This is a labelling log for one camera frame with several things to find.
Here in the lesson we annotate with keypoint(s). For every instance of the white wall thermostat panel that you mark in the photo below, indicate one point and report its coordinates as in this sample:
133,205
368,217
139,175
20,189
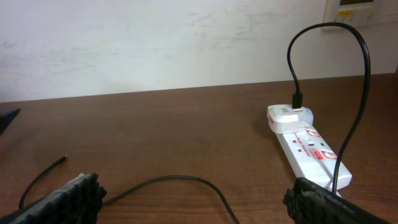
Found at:
357,13

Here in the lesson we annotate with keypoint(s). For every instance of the white power strip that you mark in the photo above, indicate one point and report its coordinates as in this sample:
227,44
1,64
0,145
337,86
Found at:
309,156

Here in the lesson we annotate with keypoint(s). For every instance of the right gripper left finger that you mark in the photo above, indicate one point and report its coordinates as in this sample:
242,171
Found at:
77,202

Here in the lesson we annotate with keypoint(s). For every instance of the white USB charger plug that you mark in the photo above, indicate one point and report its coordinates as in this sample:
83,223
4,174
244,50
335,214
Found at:
284,119

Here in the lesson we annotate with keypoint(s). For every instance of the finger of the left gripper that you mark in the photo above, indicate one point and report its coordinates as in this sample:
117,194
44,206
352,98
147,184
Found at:
7,117

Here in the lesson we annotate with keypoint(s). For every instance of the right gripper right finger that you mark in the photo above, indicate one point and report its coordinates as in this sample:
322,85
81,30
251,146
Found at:
308,202

